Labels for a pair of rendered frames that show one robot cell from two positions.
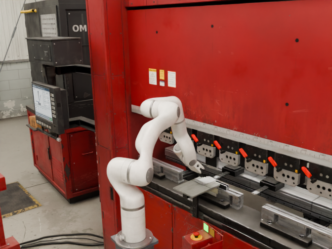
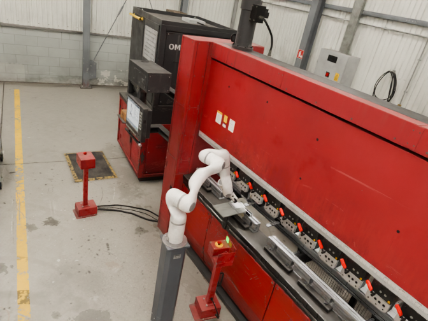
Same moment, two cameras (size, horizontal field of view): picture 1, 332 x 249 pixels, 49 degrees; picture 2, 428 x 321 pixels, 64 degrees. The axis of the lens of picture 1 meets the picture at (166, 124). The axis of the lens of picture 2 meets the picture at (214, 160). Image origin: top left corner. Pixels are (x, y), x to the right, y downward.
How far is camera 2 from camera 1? 0.81 m
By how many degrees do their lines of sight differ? 11
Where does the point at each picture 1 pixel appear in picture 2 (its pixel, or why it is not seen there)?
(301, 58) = (316, 152)
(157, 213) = (199, 215)
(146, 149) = (195, 189)
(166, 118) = (213, 169)
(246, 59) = (283, 136)
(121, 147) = (184, 160)
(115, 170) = (171, 197)
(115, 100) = (187, 125)
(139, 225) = (179, 234)
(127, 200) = (174, 218)
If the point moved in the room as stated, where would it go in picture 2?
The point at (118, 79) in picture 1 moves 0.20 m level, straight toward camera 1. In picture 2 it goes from (193, 111) to (192, 117)
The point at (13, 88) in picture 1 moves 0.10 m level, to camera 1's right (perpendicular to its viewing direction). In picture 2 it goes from (111, 60) to (114, 60)
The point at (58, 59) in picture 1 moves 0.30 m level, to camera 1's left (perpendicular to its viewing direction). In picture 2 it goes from (151, 88) to (120, 81)
